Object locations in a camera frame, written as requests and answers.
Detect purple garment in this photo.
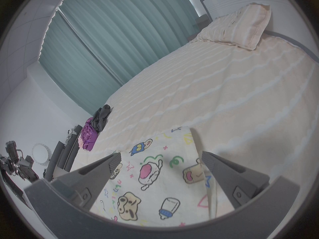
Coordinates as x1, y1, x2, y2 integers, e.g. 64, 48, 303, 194
81, 117, 98, 151

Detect blue-green curtain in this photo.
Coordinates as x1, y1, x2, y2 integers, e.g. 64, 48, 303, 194
39, 10, 123, 116
58, 0, 203, 87

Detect bed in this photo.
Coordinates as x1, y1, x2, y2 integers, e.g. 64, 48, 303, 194
71, 0, 319, 227

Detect cream striped pillow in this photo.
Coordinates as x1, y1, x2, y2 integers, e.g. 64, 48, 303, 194
189, 3, 272, 50

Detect black chest of drawers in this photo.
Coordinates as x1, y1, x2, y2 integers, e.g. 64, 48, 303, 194
44, 125, 83, 182

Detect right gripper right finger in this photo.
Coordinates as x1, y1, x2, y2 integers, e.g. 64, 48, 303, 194
201, 151, 270, 207

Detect dark grey garment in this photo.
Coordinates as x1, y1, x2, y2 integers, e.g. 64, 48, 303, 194
92, 104, 112, 132

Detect white printed pyjama top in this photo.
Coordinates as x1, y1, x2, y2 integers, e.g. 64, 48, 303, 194
90, 126, 236, 227

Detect grey bedside table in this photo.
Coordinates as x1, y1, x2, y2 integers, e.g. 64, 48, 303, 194
187, 14, 213, 42

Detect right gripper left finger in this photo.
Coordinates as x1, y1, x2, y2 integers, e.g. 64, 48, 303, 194
51, 152, 122, 207

